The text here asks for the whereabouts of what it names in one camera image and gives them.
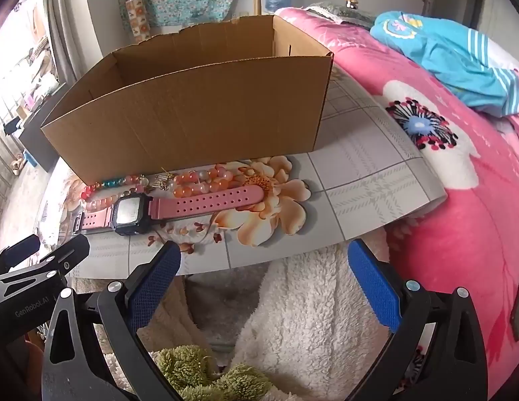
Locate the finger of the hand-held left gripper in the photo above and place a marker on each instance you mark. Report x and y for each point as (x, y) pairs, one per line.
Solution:
(69, 255)
(17, 251)

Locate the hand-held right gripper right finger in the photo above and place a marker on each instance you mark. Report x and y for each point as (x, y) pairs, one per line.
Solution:
(374, 288)

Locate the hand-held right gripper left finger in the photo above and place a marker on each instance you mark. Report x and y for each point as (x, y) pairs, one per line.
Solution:
(155, 288)

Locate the pink digital watch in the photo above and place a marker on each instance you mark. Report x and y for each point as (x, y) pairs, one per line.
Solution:
(201, 203)

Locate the brown cardboard box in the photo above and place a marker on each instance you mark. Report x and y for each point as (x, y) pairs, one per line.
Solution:
(192, 108)

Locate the person's left forearm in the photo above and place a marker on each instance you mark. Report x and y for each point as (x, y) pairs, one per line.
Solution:
(29, 361)

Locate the white fleece blanket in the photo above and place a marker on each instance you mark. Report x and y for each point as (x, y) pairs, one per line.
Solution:
(309, 309)

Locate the green plush cloth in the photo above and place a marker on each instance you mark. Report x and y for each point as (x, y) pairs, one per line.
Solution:
(188, 367)

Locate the window grille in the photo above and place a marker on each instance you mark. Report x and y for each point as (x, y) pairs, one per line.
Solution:
(2, 150)

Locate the dark cabinet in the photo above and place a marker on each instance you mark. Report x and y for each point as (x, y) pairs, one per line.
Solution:
(38, 146)

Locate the pink floral blanket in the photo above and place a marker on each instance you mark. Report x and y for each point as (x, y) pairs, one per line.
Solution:
(472, 225)

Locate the plaid floral tablecloth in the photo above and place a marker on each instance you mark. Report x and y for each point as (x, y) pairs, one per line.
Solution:
(360, 163)

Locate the grey curtain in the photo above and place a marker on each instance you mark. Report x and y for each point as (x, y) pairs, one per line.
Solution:
(63, 21)

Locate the blue striped garment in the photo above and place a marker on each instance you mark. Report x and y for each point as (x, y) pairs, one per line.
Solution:
(451, 58)

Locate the patterned fabric box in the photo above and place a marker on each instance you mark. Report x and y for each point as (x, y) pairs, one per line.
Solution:
(137, 19)

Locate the grey lace cloth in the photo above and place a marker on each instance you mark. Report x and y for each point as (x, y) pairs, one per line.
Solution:
(339, 14)

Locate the small mushroom ornament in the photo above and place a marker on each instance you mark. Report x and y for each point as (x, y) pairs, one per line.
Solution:
(351, 2)

